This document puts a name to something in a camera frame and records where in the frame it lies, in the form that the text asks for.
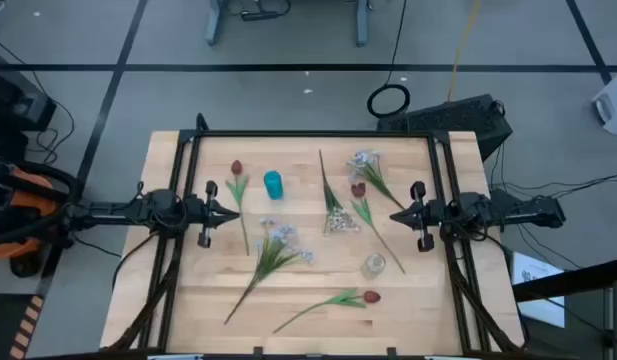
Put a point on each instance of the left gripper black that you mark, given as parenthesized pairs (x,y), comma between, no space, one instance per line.
(200,215)

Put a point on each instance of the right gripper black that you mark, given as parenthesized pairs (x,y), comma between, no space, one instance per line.
(430,217)

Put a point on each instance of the dark red artificial tulip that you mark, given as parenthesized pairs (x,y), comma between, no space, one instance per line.
(358,190)

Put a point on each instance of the clear glass vase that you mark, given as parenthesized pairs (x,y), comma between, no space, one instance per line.
(374,265)

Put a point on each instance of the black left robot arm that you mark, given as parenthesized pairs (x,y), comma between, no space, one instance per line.
(113,210)

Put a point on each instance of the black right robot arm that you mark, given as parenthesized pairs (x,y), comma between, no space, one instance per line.
(513,210)

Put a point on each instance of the teal glass vase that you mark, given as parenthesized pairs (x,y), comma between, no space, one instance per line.
(273,186)

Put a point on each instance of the black computer tower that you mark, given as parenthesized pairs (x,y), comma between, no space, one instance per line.
(453,120)

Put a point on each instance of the white paper sheet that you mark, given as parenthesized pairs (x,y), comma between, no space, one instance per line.
(530,270)

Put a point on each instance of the black beam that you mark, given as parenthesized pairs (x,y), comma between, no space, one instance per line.
(578,280)

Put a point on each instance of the orange and black vacuum cleaner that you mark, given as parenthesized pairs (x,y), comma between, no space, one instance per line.
(23,200)

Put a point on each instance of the black power strip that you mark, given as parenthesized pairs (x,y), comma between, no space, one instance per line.
(260,15)

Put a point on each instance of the black equipment box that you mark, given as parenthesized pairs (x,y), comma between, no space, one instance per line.
(13,100)

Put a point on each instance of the white device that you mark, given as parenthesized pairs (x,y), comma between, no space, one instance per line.
(615,100)

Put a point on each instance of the black mat with hazard stripes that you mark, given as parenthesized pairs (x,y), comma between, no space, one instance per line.
(8,325)

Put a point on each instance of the black metal table frame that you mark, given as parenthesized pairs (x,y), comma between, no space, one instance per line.
(313,134)

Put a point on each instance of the grey desk frame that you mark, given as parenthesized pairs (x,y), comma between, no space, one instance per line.
(214,25)

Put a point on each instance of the grey metal post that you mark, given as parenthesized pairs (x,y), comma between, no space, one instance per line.
(615,320)

